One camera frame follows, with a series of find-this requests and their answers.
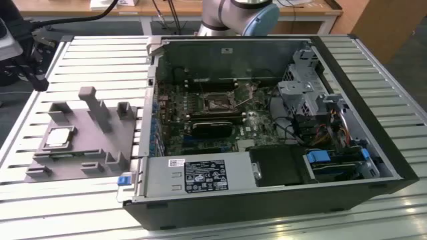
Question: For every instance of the wooden cabinet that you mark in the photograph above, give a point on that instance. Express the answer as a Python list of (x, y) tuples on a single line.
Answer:
[(390, 27)]

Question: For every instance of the wooden desk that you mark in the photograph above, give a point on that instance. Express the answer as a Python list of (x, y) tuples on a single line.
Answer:
[(300, 10)]

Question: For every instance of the black power supply label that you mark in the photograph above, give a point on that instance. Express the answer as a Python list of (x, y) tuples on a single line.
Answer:
[(206, 176)]

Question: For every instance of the green motherboard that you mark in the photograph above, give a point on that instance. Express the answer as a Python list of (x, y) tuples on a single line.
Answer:
[(260, 125)]

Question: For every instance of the hard disk in blue carrier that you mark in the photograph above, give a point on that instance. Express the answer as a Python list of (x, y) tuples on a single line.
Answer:
[(334, 165)]

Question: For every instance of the white barcode sticker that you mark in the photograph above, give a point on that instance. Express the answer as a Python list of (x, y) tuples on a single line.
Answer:
[(176, 162)]

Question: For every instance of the silver power supply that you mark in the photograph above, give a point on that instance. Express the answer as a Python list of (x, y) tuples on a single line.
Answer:
[(160, 180)]

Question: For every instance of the white box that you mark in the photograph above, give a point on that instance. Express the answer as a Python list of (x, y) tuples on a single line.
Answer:
[(102, 4)]

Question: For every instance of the black graphics card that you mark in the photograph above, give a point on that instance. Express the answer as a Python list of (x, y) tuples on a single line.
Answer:
[(211, 129)]

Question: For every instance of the black plastic fan shroud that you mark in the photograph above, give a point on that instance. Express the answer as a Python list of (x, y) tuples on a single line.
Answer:
[(280, 165)]

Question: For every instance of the silver metal drive cage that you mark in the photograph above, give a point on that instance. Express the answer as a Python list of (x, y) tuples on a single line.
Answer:
[(296, 95)]

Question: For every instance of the blue case latch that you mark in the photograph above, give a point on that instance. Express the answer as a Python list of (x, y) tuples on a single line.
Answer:
[(124, 181)]

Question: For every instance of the thin metal locking lever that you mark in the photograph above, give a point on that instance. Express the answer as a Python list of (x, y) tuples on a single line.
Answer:
[(243, 102)]

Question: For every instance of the black open PC case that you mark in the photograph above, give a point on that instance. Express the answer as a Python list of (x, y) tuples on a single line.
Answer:
[(234, 215)]

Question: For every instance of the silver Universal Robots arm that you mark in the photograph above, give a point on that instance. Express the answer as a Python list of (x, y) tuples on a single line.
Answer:
[(223, 15)]

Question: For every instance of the CPU socket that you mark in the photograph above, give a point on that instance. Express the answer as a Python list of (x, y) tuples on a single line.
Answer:
[(218, 103)]

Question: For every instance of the silver CPU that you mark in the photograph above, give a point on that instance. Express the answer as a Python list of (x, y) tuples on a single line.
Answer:
[(60, 137)]

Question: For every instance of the grey parts rack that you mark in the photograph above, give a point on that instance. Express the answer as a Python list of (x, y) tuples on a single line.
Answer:
[(90, 140)]

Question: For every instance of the black RAM slot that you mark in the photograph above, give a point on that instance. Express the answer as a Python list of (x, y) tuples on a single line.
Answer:
[(216, 85), (216, 115)]

